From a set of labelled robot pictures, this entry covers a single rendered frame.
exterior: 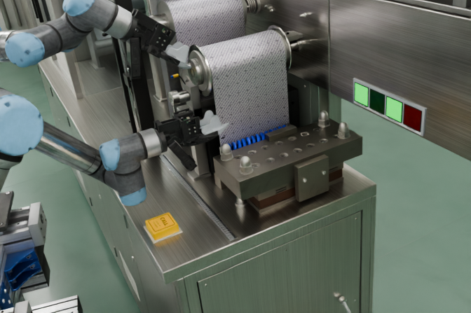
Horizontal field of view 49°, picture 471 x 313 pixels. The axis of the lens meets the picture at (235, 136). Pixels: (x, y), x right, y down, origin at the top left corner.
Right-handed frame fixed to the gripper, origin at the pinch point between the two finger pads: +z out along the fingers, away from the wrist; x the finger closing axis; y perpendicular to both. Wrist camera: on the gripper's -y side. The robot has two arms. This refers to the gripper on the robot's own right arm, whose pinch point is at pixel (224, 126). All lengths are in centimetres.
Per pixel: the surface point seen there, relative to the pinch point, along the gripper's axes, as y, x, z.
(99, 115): -19, 77, -21
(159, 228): -16.6, -12.2, -27.3
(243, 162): -2.7, -17.3, -3.4
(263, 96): 5.4, -0.2, 13.4
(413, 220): -109, 38, 118
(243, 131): -3.3, -0.2, 5.7
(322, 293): -51, -26, 14
